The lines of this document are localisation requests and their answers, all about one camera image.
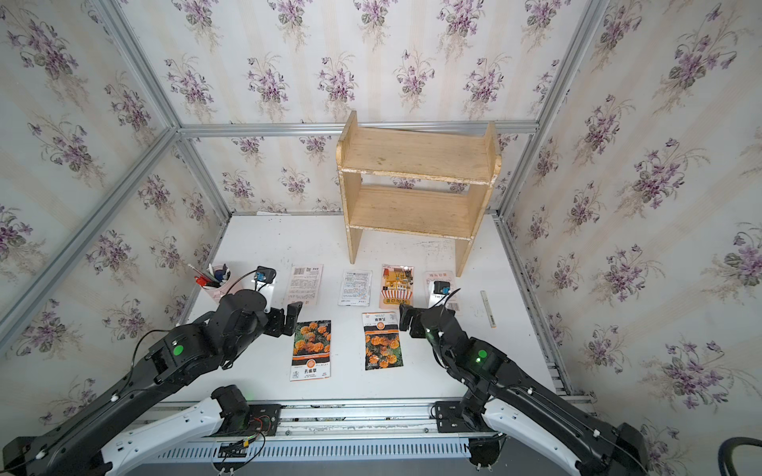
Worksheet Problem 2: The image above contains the white barcode seed bag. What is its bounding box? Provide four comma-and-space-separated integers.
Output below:
284, 265, 323, 307

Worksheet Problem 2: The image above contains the white printed seed bag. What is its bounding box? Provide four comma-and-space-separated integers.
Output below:
425, 271, 460, 313

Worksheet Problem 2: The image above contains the pink storefront seed bag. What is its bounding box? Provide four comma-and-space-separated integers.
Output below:
379, 265, 415, 309

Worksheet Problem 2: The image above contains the orange marigold seed bag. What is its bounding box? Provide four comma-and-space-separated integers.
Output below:
289, 321, 331, 382

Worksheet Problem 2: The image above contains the dark marigold seed bag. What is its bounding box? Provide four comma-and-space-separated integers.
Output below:
362, 311, 404, 371

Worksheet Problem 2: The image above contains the small white seed bag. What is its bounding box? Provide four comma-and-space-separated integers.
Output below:
339, 270, 372, 307

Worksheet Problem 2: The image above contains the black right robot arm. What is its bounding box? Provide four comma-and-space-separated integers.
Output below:
399, 305, 650, 475

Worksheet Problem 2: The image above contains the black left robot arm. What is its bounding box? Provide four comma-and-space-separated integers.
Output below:
3, 290, 303, 475

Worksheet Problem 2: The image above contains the wooden two-tier shelf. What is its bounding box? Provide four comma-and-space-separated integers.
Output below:
335, 112, 502, 277

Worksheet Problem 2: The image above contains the pink pen cup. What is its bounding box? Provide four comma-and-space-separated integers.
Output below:
188, 264, 243, 303

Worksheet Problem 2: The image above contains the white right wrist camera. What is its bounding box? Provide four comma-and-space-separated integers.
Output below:
429, 280, 450, 307

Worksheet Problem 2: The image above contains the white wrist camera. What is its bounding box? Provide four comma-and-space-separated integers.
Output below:
251, 266, 277, 313
429, 280, 450, 307

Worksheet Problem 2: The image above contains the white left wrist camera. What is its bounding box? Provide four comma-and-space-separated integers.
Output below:
251, 266, 277, 313

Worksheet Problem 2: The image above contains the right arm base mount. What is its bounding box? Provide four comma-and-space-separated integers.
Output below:
432, 391, 491, 434

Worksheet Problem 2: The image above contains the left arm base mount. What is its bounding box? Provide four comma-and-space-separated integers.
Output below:
212, 385, 283, 436

